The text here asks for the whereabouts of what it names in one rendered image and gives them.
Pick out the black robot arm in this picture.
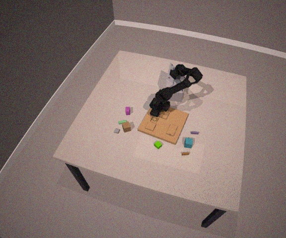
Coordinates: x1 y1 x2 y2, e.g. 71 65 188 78
149 64 203 111

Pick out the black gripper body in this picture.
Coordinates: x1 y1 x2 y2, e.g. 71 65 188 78
150 102 162 117

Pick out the brown cube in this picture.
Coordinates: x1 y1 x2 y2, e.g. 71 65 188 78
122 122 131 133

